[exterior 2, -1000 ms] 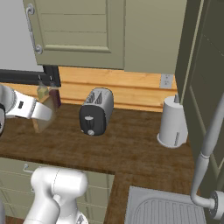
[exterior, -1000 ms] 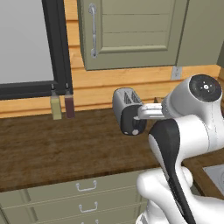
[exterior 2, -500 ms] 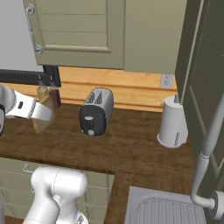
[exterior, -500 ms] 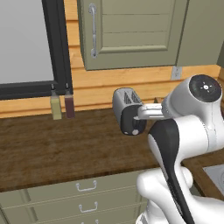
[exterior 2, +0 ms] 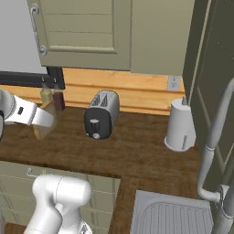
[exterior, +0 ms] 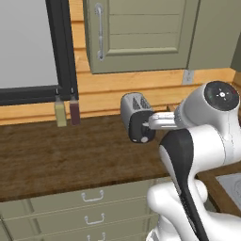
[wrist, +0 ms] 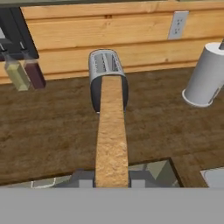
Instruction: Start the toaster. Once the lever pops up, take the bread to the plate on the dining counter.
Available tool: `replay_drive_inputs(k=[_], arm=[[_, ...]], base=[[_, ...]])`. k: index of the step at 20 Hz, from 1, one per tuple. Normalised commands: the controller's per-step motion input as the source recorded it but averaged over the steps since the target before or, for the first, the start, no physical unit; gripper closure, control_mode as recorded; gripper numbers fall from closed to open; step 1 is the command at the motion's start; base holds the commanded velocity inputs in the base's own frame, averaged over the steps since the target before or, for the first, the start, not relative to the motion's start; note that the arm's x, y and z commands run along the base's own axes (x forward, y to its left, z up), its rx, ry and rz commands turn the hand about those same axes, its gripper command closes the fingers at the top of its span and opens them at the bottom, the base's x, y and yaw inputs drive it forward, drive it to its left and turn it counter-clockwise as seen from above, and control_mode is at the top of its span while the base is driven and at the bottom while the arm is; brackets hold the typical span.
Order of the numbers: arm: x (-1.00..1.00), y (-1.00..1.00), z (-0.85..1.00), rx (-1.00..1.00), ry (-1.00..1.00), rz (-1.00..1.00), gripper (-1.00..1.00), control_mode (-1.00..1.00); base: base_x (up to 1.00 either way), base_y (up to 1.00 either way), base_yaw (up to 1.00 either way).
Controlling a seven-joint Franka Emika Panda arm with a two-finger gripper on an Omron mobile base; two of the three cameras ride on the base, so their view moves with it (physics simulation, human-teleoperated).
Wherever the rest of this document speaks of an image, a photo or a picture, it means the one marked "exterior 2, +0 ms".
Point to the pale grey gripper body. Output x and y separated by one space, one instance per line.
43 117

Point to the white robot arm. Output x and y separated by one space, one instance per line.
58 198

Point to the black and silver toaster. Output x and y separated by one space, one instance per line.
105 115

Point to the tan wooden cutting board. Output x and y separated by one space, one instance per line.
44 132

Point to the dark red sauce bottle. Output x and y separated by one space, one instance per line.
59 99

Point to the olive sauce bottle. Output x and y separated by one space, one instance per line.
45 93

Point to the black extractor hood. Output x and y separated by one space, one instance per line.
27 78

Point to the olive base drawer front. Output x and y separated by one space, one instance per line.
105 195

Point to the white paper towel roll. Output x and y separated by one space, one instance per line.
180 128

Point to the grey steel sink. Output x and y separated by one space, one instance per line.
170 214

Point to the grey curved tap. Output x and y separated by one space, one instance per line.
213 131

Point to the dark olive tall cupboard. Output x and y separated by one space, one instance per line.
213 61

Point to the olive wall cupboard door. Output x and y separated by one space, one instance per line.
82 33

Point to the grey wall socket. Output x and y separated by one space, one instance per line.
173 82

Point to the olive wall cupboard body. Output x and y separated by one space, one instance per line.
161 36

